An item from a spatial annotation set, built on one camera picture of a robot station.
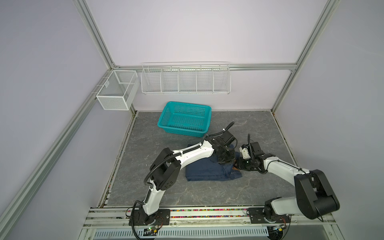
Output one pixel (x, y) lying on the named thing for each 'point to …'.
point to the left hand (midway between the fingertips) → (236, 164)
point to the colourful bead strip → (209, 216)
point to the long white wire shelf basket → (181, 77)
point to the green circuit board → (149, 231)
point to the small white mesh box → (119, 90)
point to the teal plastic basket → (186, 119)
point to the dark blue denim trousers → (211, 170)
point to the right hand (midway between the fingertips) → (237, 166)
